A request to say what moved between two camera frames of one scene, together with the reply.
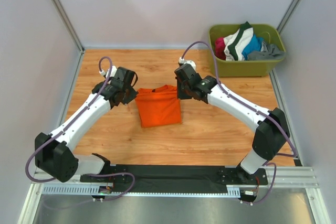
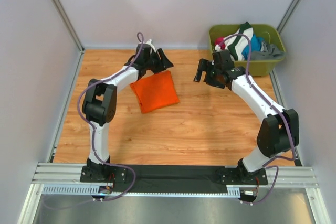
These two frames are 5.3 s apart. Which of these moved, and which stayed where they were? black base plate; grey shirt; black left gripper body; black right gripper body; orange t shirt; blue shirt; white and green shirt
Moved: black right gripper body; orange t shirt; black left gripper body
Stayed: black base plate; blue shirt; grey shirt; white and green shirt
